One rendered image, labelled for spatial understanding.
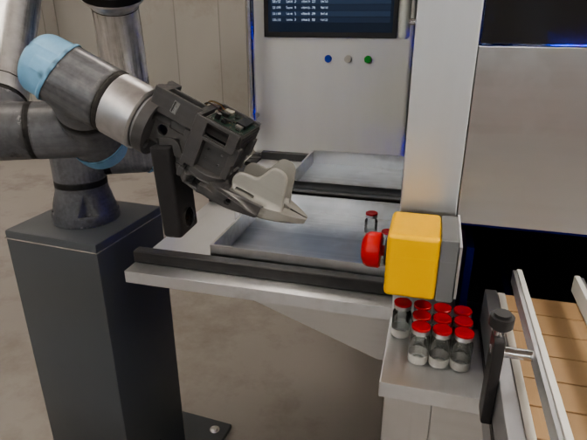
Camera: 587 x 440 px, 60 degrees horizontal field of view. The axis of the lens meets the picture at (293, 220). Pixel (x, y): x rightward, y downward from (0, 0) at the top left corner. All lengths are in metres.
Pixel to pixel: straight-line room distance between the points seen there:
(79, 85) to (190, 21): 3.90
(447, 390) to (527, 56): 0.35
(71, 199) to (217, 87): 3.29
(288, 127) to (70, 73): 1.14
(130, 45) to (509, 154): 0.73
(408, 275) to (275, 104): 1.20
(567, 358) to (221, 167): 0.40
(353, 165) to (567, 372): 0.86
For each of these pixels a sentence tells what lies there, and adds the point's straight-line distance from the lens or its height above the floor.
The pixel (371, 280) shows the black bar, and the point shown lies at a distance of 0.71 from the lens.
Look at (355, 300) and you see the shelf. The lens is 0.70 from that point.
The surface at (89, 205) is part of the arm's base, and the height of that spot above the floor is 0.84.
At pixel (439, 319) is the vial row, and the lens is 0.60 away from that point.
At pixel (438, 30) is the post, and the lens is 0.58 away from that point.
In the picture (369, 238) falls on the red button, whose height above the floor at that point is 1.01.
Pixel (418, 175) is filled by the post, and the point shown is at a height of 1.07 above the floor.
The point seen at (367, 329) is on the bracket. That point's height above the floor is 0.78.
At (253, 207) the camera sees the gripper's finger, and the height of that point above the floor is 1.04.
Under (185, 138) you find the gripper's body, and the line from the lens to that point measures 0.59.
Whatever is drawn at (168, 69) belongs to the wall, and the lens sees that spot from 4.65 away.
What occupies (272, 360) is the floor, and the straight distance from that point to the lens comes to 2.04.
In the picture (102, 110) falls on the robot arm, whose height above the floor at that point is 1.14.
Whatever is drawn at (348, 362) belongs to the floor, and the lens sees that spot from 2.03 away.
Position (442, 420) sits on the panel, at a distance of 0.78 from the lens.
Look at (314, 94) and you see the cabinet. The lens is 1.65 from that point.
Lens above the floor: 1.24
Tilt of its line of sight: 22 degrees down
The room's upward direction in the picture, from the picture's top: straight up
